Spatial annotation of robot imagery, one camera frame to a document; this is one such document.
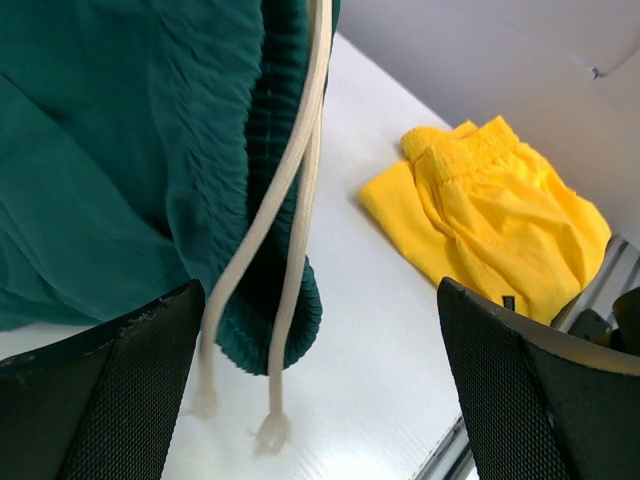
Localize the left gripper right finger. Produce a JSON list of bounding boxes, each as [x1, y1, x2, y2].
[[437, 278, 639, 479]]

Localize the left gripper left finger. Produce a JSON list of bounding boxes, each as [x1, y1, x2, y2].
[[1, 280, 204, 480]]

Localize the yellow shorts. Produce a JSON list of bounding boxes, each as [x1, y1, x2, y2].
[[358, 117, 612, 325]]

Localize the green shorts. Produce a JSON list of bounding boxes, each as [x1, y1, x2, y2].
[[0, 0, 341, 454]]

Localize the aluminium rail frame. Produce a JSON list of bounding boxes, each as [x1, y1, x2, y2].
[[414, 234, 639, 479]]

